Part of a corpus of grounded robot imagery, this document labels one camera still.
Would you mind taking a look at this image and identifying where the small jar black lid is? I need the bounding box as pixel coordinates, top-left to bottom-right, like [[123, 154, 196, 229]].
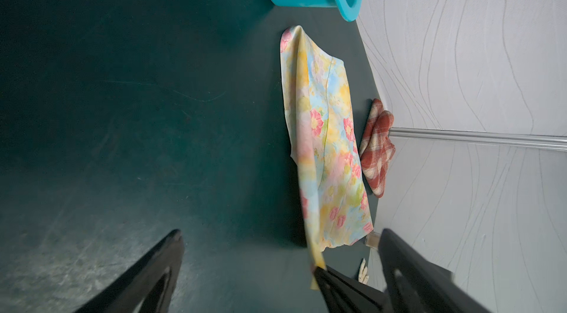
[[365, 231, 381, 250]]

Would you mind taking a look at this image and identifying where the red plaid skirt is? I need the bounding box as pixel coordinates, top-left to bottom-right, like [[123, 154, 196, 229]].
[[359, 99, 396, 198]]

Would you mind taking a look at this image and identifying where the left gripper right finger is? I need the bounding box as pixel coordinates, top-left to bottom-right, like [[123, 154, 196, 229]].
[[378, 229, 487, 312]]

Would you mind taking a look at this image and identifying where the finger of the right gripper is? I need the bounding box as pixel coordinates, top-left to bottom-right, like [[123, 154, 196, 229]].
[[314, 267, 392, 313]]

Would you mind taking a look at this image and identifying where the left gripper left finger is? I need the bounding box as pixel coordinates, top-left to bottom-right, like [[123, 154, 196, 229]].
[[77, 230, 185, 312]]

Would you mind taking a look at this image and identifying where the floral yellow skirt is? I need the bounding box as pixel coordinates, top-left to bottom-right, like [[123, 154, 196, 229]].
[[280, 26, 374, 269]]

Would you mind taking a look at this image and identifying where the beige work glove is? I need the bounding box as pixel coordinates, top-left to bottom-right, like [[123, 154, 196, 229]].
[[357, 259, 369, 285]]

